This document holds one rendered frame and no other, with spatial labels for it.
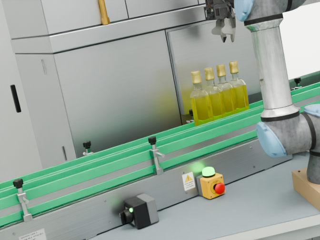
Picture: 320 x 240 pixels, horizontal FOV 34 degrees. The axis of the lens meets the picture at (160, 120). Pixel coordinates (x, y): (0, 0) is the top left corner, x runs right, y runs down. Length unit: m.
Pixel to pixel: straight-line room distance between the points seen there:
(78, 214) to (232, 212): 0.49
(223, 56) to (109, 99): 0.53
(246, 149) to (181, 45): 0.49
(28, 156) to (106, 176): 3.32
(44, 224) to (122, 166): 0.31
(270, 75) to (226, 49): 0.67
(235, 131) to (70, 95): 0.62
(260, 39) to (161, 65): 0.63
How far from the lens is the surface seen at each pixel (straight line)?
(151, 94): 2.09
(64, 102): 1.96
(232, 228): 1.63
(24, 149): 5.02
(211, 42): 2.19
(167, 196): 1.84
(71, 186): 1.71
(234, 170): 1.97
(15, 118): 4.96
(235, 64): 2.09
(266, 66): 1.59
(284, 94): 1.60
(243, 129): 1.99
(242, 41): 2.28
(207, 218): 1.72
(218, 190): 1.82
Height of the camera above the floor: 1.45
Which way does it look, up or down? 13 degrees down
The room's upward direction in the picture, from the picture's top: 11 degrees counter-clockwise
